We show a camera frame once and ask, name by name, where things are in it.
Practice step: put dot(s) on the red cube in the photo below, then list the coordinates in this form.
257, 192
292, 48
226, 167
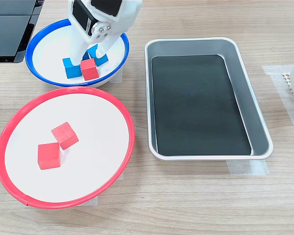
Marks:
49, 156
65, 135
89, 69

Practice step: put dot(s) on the blue cube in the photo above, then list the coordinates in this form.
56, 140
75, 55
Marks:
71, 69
101, 60
86, 56

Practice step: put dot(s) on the blue-rimmed white plate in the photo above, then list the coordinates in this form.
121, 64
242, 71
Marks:
51, 44

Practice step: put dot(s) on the translucent tape strip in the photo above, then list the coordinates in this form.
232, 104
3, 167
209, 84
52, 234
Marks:
93, 201
247, 167
117, 77

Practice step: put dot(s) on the black flat device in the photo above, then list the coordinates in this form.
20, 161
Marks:
7, 36

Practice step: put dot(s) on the red-rimmed white plate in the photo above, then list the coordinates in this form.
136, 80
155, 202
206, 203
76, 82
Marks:
88, 117

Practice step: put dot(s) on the black mat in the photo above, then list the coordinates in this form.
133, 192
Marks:
198, 105

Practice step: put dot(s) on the steel tray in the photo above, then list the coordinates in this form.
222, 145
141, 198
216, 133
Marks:
240, 80

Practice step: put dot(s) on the pale perforated plate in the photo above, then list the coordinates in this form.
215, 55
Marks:
290, 85

